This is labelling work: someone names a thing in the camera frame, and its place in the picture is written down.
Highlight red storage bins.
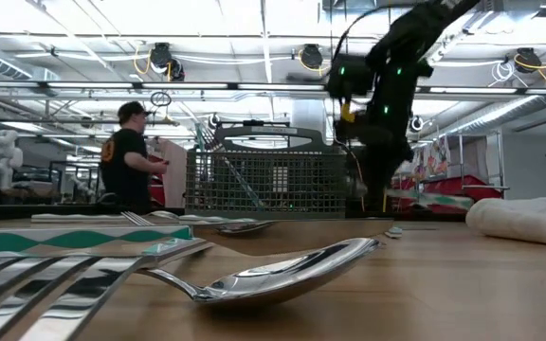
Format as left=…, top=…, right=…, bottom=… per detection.
left=386, top=173, right=504, bottom=217

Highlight patterned-handle steel fork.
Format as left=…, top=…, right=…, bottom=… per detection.
left=0, top=239, right=215, bottom=341
left=119, top=210, right=156, bottom=227
left=224, top=157, right=265, bottom=210

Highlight metal shelf rack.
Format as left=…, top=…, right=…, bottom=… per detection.
left=443, top=131, right=510, bottom=191

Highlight white robot figure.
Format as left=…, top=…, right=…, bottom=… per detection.
left=0, top=129, right=26, bottom=191

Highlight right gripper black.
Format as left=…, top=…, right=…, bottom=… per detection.
left=334, top=92, right=415, bottom=212

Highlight patterned-handle steel knife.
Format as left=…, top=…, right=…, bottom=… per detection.
left=0, top=218, right=394, bottom=260
left=30, top=213, right=94, bottom=224

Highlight grey mesh cutlery basket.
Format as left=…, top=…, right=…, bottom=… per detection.
left=185, top=124, right=349, bottom=220

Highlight silver ventilation duct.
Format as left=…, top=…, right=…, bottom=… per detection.
left=422, top=93, right=546, bottom=139

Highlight person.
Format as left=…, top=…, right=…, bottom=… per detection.
left=98, top=99, right=170, bottom=215

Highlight colourful poster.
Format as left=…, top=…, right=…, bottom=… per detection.
left=412, top=135, right=450, bottom=180

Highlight white plaid cloth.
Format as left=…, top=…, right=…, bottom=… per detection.
left=464, top=196, right=546, bottom=249

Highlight long LED light bar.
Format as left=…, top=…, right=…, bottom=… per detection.
left=0, top=79, right=546, bottom=101

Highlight black ceiling cable reel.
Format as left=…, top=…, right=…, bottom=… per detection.
left=167, top=59, right=187, bottom=82
left=514, top=46, right=543, bottom=74
left=300, top=43, right=325, bottom=72
left=149, top=41, right=174, bottom=70

